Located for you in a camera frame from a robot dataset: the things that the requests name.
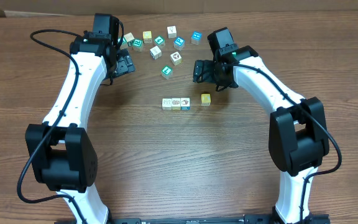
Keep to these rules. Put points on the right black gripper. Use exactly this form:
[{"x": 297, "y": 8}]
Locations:
[{"x": 207, "y": 66}]

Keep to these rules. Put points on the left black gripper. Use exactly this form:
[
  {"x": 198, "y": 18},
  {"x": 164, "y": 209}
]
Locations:
[{"x": 124, "y": 62}]

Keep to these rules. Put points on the white block red picture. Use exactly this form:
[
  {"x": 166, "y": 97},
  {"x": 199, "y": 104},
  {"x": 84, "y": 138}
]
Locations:
[
  {"x": 176, "y": 58},
  {"x": 185, "y": 103}
]

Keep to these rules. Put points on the green letter L block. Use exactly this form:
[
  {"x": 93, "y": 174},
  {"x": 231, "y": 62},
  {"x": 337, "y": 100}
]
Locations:
[{"x": 167, "y": 72}]

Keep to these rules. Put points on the white block yellow side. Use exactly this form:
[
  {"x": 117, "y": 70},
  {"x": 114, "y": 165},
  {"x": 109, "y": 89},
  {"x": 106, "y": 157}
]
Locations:
[{"x": 176, "y": 103}]

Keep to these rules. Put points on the white engraved block blue side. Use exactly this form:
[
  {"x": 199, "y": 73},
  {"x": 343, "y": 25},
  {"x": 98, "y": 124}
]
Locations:
[{"x": 167, "y": 104}]

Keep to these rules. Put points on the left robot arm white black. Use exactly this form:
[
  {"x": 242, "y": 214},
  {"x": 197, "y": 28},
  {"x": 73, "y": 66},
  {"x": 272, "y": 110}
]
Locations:
[{"x": 61, "y": 154}]

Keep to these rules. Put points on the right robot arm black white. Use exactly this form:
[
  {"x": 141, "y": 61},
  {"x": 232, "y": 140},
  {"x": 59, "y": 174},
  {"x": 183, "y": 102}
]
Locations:
[{"x": 297, "y": 139}]

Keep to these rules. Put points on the green block far left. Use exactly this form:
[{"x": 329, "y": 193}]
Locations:
[{"x": 124, "y": 44}]

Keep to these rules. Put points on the green letter R block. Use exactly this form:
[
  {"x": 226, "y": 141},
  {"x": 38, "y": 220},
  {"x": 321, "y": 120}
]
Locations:
[{"x": 137, "y": 45}]

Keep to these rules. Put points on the plain wooden block number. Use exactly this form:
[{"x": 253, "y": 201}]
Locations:
[{"x": 129, "y": 37}]

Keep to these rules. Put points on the blue block top right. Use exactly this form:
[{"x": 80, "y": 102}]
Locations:
[{"x": 196, "y": 38}]

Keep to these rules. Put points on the yellow top block left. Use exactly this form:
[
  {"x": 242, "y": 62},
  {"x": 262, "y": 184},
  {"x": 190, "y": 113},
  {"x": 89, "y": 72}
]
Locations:
[{"x": 147, "y": 37}]

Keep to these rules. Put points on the blue letter P block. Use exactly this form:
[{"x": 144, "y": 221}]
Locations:
[{"x": 179, "y": 43}]

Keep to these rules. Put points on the green block number four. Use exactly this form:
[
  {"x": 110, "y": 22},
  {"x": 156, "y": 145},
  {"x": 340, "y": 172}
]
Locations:
[{"x": 159, "y": 41}]

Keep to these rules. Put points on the white block top centre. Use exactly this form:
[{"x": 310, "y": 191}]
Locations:
[{"x": 172, "y": 32}]

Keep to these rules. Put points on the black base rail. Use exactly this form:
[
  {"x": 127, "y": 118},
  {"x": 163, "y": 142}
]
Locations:
[{"x": 246, "y": 219}]

